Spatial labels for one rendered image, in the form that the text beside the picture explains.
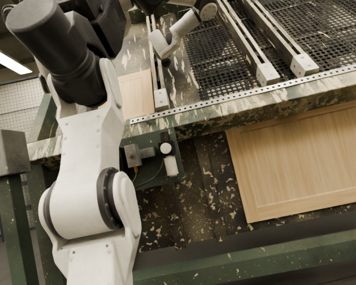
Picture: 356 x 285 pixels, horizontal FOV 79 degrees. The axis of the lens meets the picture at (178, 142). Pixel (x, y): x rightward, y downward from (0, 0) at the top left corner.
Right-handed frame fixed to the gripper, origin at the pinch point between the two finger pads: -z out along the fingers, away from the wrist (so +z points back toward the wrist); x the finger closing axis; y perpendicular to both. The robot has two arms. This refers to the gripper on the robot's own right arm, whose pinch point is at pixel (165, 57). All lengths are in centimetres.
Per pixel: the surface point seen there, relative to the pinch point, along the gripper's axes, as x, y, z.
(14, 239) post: -66, 70, 59
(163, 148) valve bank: -46, 7, 47
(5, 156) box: -35, 65, 56
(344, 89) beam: -41, -72, 36
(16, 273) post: -79, 71, 61
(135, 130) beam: -37, 20, 35
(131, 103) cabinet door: -22.7, 22.8, 16.5
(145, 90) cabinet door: -17.2, 14.5, 11.6
